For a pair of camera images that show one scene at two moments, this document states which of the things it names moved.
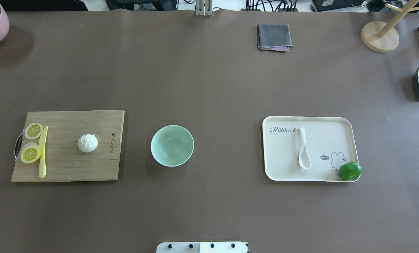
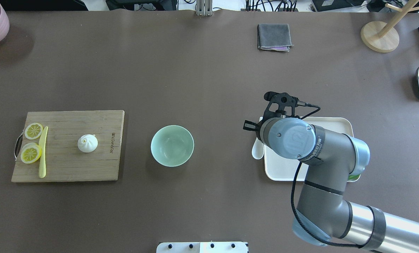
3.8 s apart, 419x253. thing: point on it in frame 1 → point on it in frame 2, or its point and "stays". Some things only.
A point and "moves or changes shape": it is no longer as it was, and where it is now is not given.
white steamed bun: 87,143 stays
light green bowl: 172,146 stays
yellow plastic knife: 42,138 stays
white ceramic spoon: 304,160 moves or changes shape
